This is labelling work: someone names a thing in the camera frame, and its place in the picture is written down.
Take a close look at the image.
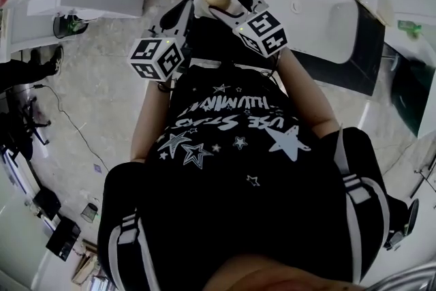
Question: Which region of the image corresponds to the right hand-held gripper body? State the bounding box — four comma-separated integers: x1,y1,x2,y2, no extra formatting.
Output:
232,1,288,59

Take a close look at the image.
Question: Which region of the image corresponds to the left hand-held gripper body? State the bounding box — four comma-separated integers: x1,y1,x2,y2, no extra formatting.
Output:
127,27,188,82

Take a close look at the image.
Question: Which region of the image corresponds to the person's right forearm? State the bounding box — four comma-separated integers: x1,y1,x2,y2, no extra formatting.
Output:
271,46,342,140

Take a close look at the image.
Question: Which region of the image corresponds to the person's left forearm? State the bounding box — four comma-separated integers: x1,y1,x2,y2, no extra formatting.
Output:
130,78,172,164

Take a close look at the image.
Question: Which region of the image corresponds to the white sink basin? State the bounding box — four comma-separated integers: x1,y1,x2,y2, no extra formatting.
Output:
251,0,359,65

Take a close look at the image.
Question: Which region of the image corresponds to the black waste bin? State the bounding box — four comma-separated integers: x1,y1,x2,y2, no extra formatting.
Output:
52,14,90,40

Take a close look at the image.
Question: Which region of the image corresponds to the white shelf unit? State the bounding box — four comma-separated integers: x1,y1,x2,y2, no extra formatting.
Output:
0,5,76,63

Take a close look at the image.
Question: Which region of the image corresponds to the black office chair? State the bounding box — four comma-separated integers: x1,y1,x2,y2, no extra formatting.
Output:
0,94,52,161

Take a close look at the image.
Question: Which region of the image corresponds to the green bottle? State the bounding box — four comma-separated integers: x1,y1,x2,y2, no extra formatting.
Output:
397,19,424,39

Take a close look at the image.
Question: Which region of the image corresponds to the dark green bin white lid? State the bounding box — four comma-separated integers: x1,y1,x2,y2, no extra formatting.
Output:
389,52,436,138

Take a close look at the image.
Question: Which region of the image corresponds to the mesh waste basket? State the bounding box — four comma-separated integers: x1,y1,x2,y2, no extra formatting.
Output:
80,202,99,224

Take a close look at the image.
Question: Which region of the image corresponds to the black star print t-shirt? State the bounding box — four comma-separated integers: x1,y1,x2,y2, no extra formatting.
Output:
96,63,391,291

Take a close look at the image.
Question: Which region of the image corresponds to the black box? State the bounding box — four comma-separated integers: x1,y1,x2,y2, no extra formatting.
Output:
45,215,82,262

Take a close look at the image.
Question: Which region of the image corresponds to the right black wrist cord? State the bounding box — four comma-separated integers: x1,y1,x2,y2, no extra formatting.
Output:
260,53,282,79

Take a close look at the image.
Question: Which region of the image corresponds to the black floor cable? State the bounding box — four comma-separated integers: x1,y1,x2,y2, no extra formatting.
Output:
33,84,110,172

